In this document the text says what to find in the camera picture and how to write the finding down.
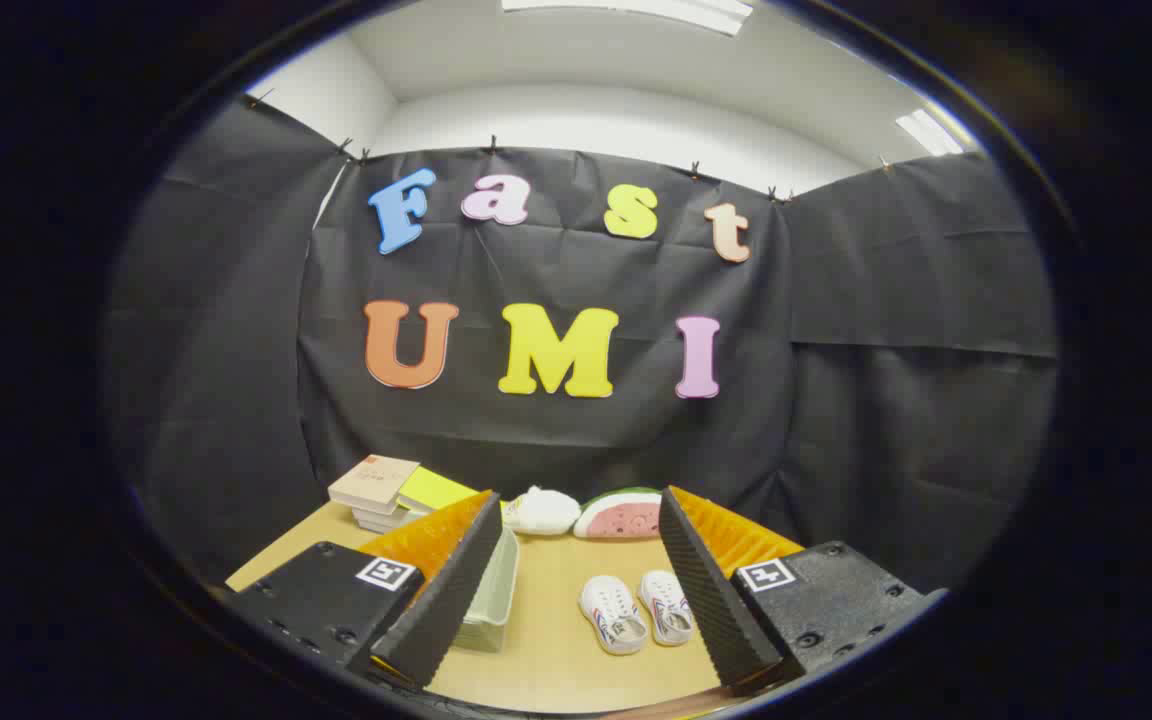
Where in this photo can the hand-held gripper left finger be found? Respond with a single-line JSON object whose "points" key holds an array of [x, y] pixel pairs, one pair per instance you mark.
{"points": [[451, 590]]}

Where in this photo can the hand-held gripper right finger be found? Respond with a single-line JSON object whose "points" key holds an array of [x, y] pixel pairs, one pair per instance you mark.
{"points": [[711, 590]]}

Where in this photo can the cream fabric storage box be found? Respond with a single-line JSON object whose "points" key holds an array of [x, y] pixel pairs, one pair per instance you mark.
{"points": [[496, 590]]}

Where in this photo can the white canvas shoe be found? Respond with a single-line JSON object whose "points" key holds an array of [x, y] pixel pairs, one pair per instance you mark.
{"points": [[666, 606], [613, 613]]}

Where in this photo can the grey book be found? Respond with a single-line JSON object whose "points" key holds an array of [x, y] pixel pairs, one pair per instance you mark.
{"points": [[381, 520]]}

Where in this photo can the yellow book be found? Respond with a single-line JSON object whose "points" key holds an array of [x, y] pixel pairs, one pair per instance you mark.
{"points": [[431, 490]]}

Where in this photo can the watermelon plush toy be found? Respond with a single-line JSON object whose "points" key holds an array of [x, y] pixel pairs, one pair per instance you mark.
{"points": [[621, 515]]}

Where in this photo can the white plush toy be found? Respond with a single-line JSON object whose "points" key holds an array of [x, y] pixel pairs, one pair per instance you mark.
{"points": [[541, 510]]}

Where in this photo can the beige book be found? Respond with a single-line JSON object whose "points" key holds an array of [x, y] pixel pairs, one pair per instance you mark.
{"points": [[373, 480]]}

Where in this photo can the row of black cloth clips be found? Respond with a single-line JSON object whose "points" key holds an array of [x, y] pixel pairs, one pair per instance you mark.
{"points": [[492, 146]]}

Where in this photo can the small ceiling light panel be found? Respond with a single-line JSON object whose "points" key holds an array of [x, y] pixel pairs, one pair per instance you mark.
{"points": [[929, 132]]}

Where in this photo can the long ceiling light panel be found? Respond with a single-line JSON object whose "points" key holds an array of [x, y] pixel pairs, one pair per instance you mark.
{"points": [[626, 10]]}

